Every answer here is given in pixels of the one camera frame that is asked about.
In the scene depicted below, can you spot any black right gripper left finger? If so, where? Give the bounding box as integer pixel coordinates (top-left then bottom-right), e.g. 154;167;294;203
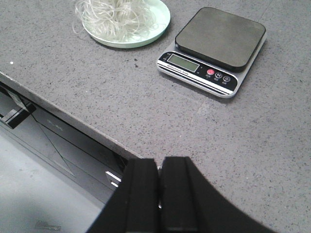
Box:
87;159;159;233

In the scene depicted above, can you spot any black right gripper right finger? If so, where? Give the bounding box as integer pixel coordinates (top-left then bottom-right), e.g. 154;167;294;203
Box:
160;157;272;233

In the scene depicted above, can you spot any white vermicelli noodle bundle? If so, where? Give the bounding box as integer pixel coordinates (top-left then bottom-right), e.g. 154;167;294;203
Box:
74;0;157;42

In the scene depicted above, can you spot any black silver kitchen scale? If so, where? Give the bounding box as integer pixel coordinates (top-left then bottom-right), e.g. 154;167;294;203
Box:
156;7;267;98

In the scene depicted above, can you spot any light green round plate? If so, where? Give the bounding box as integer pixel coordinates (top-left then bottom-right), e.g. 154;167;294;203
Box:
83;0;171;49

